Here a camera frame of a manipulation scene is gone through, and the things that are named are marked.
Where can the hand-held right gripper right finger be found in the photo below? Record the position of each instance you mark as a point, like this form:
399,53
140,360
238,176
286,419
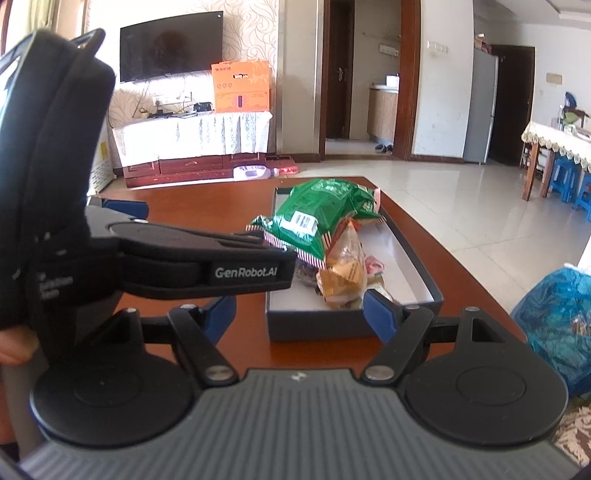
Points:
381,316

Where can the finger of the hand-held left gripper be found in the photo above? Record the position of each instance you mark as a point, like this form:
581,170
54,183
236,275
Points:
184,272
124,207

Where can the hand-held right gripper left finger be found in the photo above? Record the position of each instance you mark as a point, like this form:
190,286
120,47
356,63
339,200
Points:
221,318

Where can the pink candy packet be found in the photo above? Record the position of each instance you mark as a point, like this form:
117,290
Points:
374,266

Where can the tan pastry packet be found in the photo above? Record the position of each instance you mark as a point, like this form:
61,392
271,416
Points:
344,263

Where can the grey cardboard box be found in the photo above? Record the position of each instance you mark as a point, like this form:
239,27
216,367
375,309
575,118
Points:
314,323

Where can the green snack bag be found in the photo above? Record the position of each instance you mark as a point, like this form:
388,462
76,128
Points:
295,230

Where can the person's left hand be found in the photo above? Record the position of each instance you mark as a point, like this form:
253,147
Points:
14,346

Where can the wooden TV cabinet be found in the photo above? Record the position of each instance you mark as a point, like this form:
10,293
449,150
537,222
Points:
184,167

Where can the black power strip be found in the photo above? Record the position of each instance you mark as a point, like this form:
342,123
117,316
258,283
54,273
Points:
160,113

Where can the white lace cloth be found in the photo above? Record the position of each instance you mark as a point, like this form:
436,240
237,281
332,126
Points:
194,134

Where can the purple pet bowl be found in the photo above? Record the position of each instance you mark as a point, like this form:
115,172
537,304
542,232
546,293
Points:
251,172

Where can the small black device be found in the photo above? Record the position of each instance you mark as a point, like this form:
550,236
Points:
203,107

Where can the red flat packet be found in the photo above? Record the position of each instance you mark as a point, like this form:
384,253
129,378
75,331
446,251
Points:
287,170

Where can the black television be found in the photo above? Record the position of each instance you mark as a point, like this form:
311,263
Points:
171,46

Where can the orange gift box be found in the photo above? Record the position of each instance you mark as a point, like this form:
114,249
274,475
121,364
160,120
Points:
240,87

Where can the blue plastic bag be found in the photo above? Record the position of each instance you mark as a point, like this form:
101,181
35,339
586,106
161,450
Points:
554,314

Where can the wooden kitchen cabinet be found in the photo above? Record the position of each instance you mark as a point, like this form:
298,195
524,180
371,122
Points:
382,115

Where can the wooden dining table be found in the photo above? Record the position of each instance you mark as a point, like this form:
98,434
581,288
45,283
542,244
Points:
530,175

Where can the patterned rug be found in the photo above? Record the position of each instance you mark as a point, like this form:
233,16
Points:
577,424

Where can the blue plastic stool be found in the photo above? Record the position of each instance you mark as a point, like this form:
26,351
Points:
584,189
563,175

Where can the silver refrigerator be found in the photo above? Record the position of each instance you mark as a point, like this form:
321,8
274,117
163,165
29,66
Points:
480,106

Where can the white pot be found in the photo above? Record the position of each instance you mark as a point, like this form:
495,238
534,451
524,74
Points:
392,80

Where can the cream lace tablecloth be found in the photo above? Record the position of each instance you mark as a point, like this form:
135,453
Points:
554,138

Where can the dark wooden door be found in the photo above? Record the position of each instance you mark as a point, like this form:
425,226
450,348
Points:
515,106

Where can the white light switch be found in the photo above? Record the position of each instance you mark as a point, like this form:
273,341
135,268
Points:
437,46

